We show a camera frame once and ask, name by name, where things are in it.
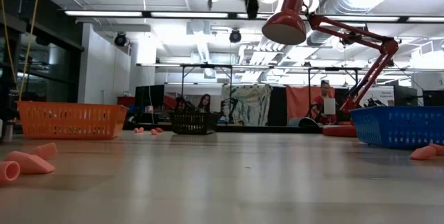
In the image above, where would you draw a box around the black plastic basket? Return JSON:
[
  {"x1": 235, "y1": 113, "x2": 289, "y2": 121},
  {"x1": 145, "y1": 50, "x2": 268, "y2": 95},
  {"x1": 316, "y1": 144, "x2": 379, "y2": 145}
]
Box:
[{"x1": 169, "y1": 112, "x2": 221, "y2": 136}]

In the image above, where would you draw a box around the blue plastic basket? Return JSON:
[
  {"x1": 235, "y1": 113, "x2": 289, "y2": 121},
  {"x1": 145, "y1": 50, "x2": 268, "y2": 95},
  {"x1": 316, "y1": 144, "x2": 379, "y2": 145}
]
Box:
[{"x1": 350, "y1": 105, "x2": 444, "y2": 150}]

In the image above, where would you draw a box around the ceiling light strip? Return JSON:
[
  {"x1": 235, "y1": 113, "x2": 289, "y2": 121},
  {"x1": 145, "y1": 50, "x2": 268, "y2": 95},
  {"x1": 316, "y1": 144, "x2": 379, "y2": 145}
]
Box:
[
  {"x1": 325, "y1": 15, "x2": 444, "y2": 23},
  {"x1": 150, "y1": 11, "x2": 229, "y2": 19},
  {"x1": 64, "y1": 10, "x2": 143, "y2": 18}
]

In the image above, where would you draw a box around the black ceiling spotlight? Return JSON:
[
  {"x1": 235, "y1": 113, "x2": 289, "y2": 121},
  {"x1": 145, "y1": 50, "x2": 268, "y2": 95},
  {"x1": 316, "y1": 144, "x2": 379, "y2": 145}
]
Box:
[
  {"x1": 228, "y1": 28, "x2": 242, "y2": 44},
  {"x1": 113, "y1": 32, "x2": 128, "y2": 48}
]

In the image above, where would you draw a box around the red desk lamp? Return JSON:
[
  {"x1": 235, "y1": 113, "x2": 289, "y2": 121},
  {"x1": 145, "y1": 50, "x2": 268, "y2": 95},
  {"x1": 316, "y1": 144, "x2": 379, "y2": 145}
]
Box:
[{"x1": 262, "y1": 0, "x2": 400, "y2": 138}]

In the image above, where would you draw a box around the black-legged tall table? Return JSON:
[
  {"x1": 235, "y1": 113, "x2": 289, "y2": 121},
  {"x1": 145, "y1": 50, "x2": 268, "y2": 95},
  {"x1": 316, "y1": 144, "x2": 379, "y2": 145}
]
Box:
[
  {"x1": 307, "y1": 66, "x2": 361, "y2": 119},
  {"x1": 180, "y1": 63, "x2": 234, "y2": 114}
]

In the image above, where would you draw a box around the black monitor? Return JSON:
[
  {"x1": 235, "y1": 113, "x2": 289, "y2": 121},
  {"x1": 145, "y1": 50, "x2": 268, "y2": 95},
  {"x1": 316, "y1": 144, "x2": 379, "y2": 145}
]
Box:
[
  {"x1": 421, "y1": 89, "x2": 444, "y2": 106},
  {"x1": 393, "y1": 84, "x2": 419, "y2": 107},
  {"x1": 134, "y1": 84, "x2": 166, "y2": 114}
]

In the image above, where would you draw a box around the pale painted mural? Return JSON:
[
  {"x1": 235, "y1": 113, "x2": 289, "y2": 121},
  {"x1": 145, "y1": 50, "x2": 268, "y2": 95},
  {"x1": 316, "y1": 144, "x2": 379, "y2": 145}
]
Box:
[{"x1": 221, "y1": 84, "x2": 272, "y2": 126}]

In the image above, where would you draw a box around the person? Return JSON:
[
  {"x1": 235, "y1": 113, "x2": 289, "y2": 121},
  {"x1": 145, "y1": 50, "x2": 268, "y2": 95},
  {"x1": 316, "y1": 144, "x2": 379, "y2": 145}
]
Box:
[
  {"x1": 310, "y1": 80, "x2": 338, "y2": 125},
  {"x1": 196, "y1": 93, "x2": 212, "y2": 114}
]

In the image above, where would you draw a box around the black curtain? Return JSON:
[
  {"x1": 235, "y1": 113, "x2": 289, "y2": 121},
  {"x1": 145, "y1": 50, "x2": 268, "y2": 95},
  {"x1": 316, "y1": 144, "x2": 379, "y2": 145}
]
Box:
[{"x1": 267, "y1": 85, "x2": 288, "y2": 127}]

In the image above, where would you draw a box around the orange curtain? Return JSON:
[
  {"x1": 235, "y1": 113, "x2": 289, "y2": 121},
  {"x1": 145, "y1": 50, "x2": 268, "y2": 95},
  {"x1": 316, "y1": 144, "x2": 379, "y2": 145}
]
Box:
[{"x1": 286, "y1": 85, "x2": 336, "y2": 123}]

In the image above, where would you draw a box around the orange plastic basket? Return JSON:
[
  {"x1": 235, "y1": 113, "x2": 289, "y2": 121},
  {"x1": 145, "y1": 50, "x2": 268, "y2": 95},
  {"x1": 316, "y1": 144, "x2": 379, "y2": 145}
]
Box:
[{"x1": 17, "y1": 101, "x2": 129, "y2": 140}]

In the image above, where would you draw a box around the white paper sheet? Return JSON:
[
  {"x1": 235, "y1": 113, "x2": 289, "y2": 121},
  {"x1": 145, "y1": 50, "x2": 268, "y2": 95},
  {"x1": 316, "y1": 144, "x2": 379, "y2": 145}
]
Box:
[{"x1": 323, "y1": 97, "x2": 336, "y2": 116}]

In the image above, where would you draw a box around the white sign board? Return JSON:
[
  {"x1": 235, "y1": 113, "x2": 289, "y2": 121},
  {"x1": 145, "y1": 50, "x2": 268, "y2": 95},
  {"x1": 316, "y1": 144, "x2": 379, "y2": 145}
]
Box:
[{"x1": 360, "y1": 85, "x2": 395, "y2": 107}]

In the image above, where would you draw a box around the grey clamp knob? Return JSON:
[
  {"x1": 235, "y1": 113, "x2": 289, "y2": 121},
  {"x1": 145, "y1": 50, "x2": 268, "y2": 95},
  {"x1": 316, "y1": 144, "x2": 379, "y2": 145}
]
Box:
[{"x1": 1, "y1": 119, "x2": 15, "y2": 141}]

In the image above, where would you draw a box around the pink eraser caps left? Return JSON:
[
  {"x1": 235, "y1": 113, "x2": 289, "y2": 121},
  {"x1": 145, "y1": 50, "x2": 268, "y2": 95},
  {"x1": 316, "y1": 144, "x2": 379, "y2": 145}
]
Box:
[{"x1": 3, "y1": 150, "x2": 56, "y2": 175}]

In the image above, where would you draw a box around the yellow extension cable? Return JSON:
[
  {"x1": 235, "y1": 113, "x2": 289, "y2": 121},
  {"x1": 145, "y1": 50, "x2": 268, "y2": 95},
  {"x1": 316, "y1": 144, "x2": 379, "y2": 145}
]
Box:
[{"x1": 0, "y1": 0, "x2": 42, "y2": 112}]

